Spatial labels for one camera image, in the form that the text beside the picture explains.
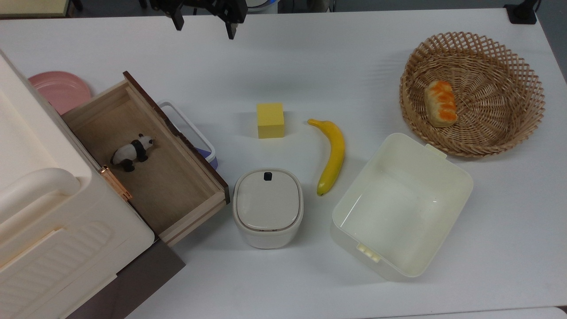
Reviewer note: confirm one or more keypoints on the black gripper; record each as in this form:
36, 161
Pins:
199, 5

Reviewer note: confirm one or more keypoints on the black and white panda toy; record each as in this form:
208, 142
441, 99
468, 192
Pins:
133, 153

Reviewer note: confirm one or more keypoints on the yellow toy banana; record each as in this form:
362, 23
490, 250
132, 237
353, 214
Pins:
334, 155

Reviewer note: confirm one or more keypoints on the orange-topped toy bread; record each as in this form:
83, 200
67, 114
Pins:
440, 104

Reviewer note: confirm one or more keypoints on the dark brown drawer housing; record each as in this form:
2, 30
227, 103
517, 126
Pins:
137, 283

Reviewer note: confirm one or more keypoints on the yellow foam cube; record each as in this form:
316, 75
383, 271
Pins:
270, 120

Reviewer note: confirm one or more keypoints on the purple foam cube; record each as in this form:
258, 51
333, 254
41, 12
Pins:
210, 156

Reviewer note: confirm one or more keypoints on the pink plastic plate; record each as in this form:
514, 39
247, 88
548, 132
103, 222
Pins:
60, 91

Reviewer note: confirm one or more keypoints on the small white lidded trash can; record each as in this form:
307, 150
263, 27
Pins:
268, 208

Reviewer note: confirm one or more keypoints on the cream plastic storage cabinet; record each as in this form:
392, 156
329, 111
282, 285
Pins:
53, 221

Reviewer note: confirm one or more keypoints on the white open plastic bin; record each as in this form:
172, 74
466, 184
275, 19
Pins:
398, 212

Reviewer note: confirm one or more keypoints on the woven wicker basket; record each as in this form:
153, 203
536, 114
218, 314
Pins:
496, 110

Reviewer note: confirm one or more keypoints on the black stand base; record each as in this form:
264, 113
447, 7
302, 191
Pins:
522, 13

